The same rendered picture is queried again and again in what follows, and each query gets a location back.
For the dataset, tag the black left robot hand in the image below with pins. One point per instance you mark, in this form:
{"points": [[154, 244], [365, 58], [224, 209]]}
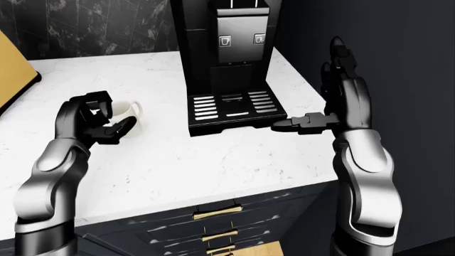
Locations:
{"points": [[71, 120]]}

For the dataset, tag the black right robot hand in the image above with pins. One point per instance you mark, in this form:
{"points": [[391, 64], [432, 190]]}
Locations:
{"points": [[350, 106]]}

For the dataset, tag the white ceramic mug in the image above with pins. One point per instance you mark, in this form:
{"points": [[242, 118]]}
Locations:
{"points": [[125, 115]]}

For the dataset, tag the black coffee machine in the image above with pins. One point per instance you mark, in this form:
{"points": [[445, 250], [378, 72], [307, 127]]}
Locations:
{"points": [[231, 66]]}

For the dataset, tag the yellow appliance with black base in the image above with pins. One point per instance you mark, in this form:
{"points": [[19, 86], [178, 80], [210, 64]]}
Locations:
{"points": [[12, 72]]}

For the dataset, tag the dark blue drawer cabinet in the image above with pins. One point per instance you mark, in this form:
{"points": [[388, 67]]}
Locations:
{"points": [[199, 226]]}

